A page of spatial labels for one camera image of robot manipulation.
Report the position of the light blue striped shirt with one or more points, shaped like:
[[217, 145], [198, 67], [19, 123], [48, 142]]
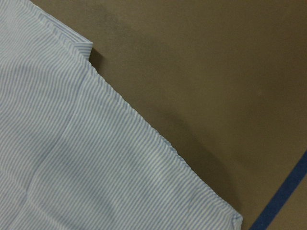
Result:
[[74, 155]]

